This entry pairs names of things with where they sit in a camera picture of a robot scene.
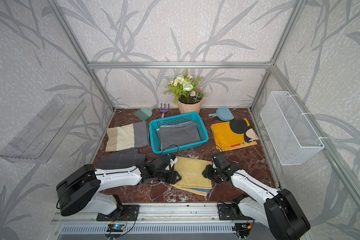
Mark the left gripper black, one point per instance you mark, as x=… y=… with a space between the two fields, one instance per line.
x=172 y=179

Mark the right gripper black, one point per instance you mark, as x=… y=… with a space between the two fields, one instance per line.
x=207 y=171

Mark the pale yellow pillowcase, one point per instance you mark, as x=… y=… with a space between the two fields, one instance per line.
x=192 y=180

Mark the orange cartoon pillowcase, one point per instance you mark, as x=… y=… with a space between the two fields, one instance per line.
x=232 y=135

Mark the plain grey pillowcase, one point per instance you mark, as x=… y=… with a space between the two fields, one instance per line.
x=178 y=135

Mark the teal plastic basket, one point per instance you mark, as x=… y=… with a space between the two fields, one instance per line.
x=157 y=143

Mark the dark grey checked pillowcase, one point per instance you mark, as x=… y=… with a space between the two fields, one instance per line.
x=121 y=159

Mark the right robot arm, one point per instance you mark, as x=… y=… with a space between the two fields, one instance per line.
x=276 y=209

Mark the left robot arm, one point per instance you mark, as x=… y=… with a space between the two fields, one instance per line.
x=82 y=191

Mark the beige and grey pillowcase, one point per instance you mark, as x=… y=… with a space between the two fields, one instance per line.
x=134 y=135

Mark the blue toy scoop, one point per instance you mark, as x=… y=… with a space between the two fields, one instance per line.
x=223 y=113

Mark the right controller board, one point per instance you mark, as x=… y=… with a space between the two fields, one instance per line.
x=242 y=227

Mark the controller board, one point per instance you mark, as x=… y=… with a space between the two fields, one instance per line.
x=242 y=227
x=116 y=228

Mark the purple toy rake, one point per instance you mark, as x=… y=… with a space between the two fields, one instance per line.
x=164 y=109

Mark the green toy dustpan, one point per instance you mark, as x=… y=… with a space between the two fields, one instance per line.
x=145 y=113

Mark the left controller board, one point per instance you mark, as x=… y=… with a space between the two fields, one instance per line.
x=116 y=228

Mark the potted artificial flower plant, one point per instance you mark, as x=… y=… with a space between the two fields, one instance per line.
x=186 y=92

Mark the aluminium front rail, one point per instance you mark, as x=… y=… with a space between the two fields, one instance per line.
x=197 y=212

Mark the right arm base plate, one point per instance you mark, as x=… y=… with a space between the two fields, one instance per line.
x=230 y=212

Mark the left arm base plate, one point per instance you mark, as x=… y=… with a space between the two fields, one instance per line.
x=126 y=212

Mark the white wire wall basket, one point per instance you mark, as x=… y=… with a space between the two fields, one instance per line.
x=293 y=137

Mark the clear acrylic wall shelf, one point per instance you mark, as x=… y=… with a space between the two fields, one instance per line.
x=37 y=142

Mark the aluminium cage frame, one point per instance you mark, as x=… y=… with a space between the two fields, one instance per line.
x=339 y=165

